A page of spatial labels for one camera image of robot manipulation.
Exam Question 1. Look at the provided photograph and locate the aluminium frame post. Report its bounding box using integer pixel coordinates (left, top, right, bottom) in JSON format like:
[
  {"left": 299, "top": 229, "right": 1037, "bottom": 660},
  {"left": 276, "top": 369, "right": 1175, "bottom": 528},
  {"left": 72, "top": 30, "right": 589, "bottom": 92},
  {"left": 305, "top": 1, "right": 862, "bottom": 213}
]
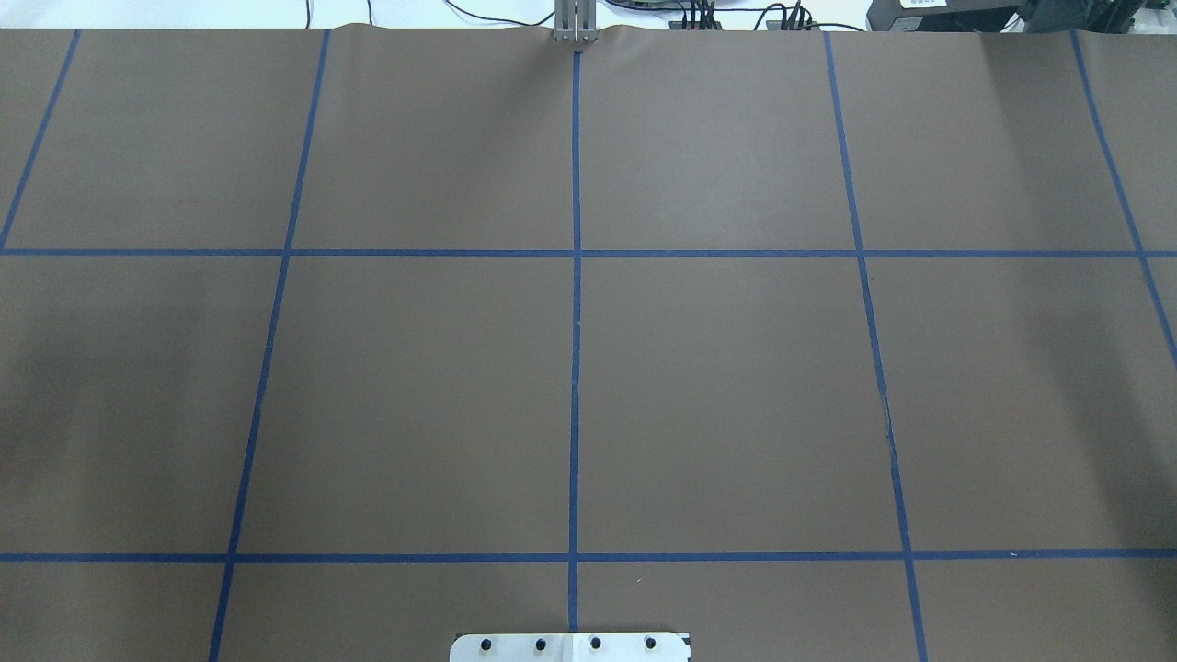
[{"left": 554, "top": 0, "right": 600, "bottom": 45}]

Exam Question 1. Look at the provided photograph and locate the black computer box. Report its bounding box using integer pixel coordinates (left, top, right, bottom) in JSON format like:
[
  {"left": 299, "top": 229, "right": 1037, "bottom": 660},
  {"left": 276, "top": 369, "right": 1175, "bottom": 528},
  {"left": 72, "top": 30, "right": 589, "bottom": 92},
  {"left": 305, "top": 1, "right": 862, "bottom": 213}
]
[{"left": 866, "top": 1, "right": 1022, "bottom": 33}]

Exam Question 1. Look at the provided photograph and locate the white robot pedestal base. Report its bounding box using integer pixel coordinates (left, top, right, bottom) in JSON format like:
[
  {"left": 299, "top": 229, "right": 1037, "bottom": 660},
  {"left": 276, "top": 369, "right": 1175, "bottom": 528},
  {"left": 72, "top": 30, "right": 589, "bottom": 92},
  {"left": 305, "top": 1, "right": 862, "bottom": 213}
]
[{"left": 448, "top": 633, "right": 692, "bottom": 661}]

